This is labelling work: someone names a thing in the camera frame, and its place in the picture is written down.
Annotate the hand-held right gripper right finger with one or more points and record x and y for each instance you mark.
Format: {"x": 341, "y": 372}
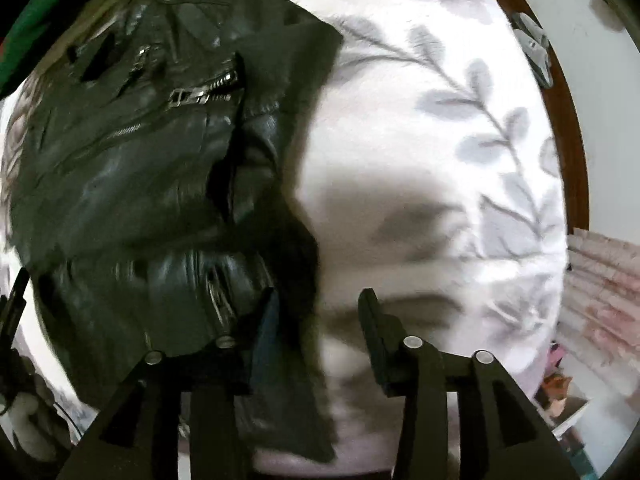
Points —
{"x": 371, "y": 325}

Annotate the brown wooden bed frame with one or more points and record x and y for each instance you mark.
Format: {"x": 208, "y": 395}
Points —
{"x": 560, "y": 90}

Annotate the grey and white slippers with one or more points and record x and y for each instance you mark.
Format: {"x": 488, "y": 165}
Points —
{"x": 534, "y": 45}

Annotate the pink floral curtain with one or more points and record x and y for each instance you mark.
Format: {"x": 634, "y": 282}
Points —
{"x": 600, "y": 305}

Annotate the white leaf-print blanket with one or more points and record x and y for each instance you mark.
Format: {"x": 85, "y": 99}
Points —
{"x": 425, "y": 170}

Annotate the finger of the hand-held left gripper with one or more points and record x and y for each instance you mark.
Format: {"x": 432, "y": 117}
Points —
{"x": 15, "y": 305}

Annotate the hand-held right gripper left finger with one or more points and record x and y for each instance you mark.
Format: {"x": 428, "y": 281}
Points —
{"x": 266, "y": 331}

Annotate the black leather jacket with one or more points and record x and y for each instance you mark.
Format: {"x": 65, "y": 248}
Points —
{"x": 150, "y": 170}

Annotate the person's left hand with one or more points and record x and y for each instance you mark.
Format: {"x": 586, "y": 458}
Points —
{"x": 30, "y": 425}

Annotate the green and red garment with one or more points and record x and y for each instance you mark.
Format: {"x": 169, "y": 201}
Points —
{"x": 35, "y": 15}

